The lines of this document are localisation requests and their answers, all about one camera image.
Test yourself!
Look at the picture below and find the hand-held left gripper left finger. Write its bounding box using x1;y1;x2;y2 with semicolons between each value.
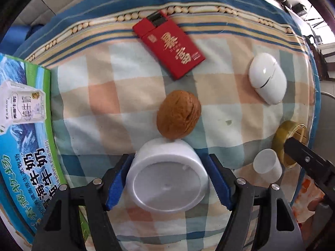
31;154;137;251

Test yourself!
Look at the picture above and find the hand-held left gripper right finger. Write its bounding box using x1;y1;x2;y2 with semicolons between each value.
208;154;305;251

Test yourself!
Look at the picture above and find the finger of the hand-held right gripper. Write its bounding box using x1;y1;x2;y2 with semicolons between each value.
283;138;335;204

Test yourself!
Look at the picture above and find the gold round tin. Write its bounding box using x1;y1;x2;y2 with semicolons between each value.
272;120;309;168

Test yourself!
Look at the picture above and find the small white cup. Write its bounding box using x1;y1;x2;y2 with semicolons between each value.
253;149;283;183

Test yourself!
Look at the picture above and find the white round jar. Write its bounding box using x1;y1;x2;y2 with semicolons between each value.
126;138;210;212

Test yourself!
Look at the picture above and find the brown walnut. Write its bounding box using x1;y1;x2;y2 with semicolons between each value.
156;90;201;140

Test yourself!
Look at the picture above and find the white oval case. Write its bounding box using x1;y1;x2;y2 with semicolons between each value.
249;53;287;104

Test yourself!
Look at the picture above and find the cardboard box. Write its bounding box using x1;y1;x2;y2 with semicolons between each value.
0;53;91;242

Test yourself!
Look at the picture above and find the red box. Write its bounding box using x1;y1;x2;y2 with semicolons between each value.
132;10;206;80

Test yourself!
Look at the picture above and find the orange patterned cushion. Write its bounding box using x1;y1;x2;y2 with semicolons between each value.
292;176;325;223

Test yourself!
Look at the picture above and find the grey chair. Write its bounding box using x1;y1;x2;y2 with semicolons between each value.
314;91;335;147

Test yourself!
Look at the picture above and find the dark wooden chair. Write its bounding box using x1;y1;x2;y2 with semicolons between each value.
305;22;335;81

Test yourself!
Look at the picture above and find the blue foam mat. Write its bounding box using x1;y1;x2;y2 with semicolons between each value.
1;25;44;50

